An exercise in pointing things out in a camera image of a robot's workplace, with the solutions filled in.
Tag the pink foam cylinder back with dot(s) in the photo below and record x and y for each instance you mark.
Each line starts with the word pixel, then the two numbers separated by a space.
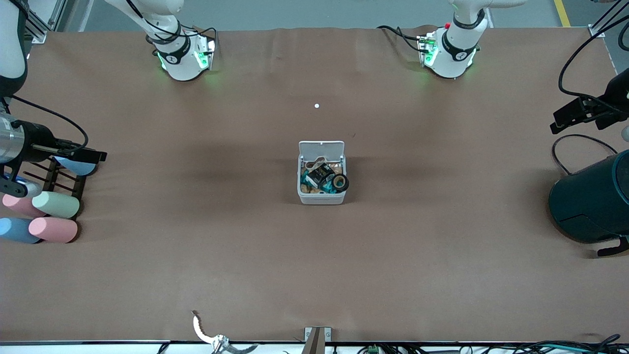
pixel 17 205

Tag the pink foam cylinder front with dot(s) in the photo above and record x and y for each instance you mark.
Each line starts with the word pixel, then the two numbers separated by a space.
pixel 51 229

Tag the grey metal bracket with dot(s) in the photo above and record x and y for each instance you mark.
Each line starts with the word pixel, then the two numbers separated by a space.
pixel 317 339

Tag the blue plastic cup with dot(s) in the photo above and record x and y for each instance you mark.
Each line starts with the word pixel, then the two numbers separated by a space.
pixel 78 168

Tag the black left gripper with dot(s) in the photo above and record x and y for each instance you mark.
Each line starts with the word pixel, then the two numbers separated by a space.
pixel 616 93

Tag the dark wooden cup rack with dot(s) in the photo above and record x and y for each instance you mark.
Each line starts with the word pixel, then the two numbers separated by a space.
pixel 64 184

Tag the teal crumpled wrapper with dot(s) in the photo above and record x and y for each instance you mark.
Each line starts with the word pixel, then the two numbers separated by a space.
pixel 309 176

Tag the pink foam cylinder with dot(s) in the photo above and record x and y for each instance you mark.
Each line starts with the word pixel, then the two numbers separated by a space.
pixel 17 205
pixel 51 229

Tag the blue foam cylinder lower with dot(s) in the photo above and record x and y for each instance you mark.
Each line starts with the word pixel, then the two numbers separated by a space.
pixel 14 230

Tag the white serrated zip tie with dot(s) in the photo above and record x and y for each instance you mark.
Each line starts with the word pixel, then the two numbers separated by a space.
pixel 198 327

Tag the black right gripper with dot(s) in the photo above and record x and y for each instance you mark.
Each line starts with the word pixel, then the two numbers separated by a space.
pixel 37 140

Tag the black snack wrapper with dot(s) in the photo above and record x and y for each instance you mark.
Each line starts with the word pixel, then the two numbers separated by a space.
pixel 322 173

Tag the dark teal round container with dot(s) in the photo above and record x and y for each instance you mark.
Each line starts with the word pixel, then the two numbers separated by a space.
pixel 589 201

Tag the beige rubber band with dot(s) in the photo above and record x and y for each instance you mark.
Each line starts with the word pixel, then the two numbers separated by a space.
pixel 314 161

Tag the aluminium frame post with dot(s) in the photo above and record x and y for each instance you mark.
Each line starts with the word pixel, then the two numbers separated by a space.
pixel 595 32
pixel 39 35

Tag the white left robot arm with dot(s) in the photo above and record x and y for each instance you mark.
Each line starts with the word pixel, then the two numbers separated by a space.
pixel 454 54

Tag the silver metal clamp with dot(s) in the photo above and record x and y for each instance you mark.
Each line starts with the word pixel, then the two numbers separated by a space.
pixel 219 341

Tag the black tape roll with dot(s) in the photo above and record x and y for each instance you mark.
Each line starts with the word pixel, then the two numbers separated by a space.
pixel 335 183

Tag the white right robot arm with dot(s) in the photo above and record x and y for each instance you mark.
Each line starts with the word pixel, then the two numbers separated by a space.
pixel 179 64

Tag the brown table cover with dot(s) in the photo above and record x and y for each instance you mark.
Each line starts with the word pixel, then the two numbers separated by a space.
pixel 393 275

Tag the green foam cylinder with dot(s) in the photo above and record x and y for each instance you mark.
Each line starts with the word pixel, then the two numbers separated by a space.
pixel 54 204

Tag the white square lidded bin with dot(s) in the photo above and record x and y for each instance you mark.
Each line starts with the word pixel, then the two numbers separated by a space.
pixel 322 149

